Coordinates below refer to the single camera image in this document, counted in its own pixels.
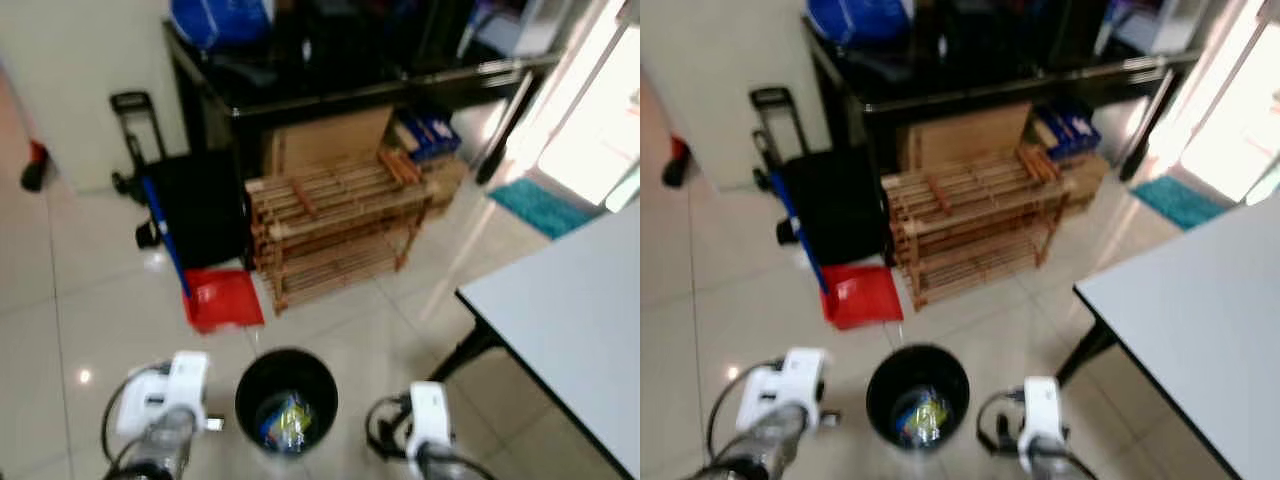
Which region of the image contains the blue yellow wrapper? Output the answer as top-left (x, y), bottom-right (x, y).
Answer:
top-left (260, 392), bottom-right (314, 452)
top-left (893, 387), bottom-right (952, 447)

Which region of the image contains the black rubbish bin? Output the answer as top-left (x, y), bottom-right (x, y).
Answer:
top-left (235, 347), bottom-right (340, 457)
top-left (865, 344), bottom-right (972, 454)

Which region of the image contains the red and black object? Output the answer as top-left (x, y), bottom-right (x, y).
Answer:
top-left (19, 139), bottom-right (52, 194)
top-left (661, 134), bottom-right (692, 190)

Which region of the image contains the teal floor mat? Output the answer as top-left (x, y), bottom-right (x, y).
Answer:
top-left (487, 178), bottom-right (602, 242)
top-left (1130, 175), bottom-right (1232, 232)

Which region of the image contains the bright sliding glass door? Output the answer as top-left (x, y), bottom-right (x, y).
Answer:
top-left (1148, 0), bottom-right (1280, 208)
top-left (505, 0), bottom-right (641, 213)

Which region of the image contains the black leaning stick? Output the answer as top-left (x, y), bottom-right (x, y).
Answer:
top-left (474, 70), bottom-right (537, 187)
top-left (1117, 67), bottom-right (1177, 184)

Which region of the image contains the small brown cardboard box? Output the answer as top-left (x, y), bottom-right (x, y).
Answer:
top-left (424, 154), bottom-right (470, 217)
top-left (1060, 151), bottom-right (1112, 217)

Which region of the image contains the black table leg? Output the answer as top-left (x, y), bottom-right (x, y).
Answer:
top-left (430, 320), bottom-right (507, 387)
top-left (1055, 318), bottom-right (1119, 389)

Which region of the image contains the black trolley luggage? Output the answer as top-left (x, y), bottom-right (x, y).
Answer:
top-left (749, 86), bottom-right (893, 267)
top-left (109, 91), bottom-right (252, 272)

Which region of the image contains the red plastic dustpan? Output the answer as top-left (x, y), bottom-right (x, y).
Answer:
top-left (183, 268), bottom-right (267, 334)
top-left (820, 263), bottom-right (905, 331)

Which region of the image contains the blue printed box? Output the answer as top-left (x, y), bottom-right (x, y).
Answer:
top-left (394, 109), bottom-right (464, 164)
top-left (1034, 96), bottom-right (1102, 161)

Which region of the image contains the grey white desk device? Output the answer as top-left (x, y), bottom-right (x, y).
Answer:
top-left (1094, 0), bottom-right (1217, 57)
top-left (469, 0), bottom-right (577, 60)

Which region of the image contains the wooden slatted shoe rack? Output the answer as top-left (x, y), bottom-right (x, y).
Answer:
top-left (245, 149), bottom-right (437, 317)
top-left (881, 144), bottom-right (1070, 312)

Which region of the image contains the blue plastic bag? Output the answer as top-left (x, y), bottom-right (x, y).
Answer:
top-left (807, 0), bottom-right (915, 47)
top-left (169, 0), bottom-right (277, 52)

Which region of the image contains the large flat cardboard box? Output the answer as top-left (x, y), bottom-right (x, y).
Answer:
top-left (898, 100), bottom-right (1034, 174)
top-left (262, 105), bottom-right (397, 180)

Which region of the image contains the black desk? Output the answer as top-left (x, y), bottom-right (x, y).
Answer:
top-left (802, 14), bottom-right (1202, 178)
top-left (162, 18), bottom-right (562, 183)

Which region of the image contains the blue broom handle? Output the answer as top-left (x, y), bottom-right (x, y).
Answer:
top-left (779, 170), bottom-right (832, 294)
top-left (140, 175), bottom-right (194, 299)

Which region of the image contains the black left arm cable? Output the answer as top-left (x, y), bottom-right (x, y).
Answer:
top-left (706, 358), bottom-right (786, 466)
top-left (100, 365), bottom-right (166, 471)

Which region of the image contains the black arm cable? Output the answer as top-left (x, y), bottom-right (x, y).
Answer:
top-left (706, 358), bottom-right (786, 466)
top-left (364, 394), bottom-right (413, 462)
top-left (100, 365), bottom-right (166, 471)
top-left (976, 390), bottom-right (1023, 458)

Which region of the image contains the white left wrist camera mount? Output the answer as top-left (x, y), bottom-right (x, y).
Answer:
top-left (737, 347), bottom-right (831, 433)
top-left (115, 350), bottom-right (214, 438)

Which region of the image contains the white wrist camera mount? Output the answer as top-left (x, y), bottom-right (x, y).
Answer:
top-left (1018, 376), bottom-right (1067, 456)
top-left (115, 350), bottom-right (214, 438)
top-left (737, 347), bottom-right (831, 433)
top-left (404, 381), bottom-right (454, 461)

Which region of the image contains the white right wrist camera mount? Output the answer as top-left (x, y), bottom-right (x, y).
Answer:
top-left (404, 381), bottom-right (454, 461)
top-left (1018, 376), bottom-right (1067, 456)

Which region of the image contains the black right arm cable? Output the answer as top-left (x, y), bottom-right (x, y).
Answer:
top-left (976, 390), bottom-right (1023, 458)
top-left (364, 394), bottom-right (413, 462)

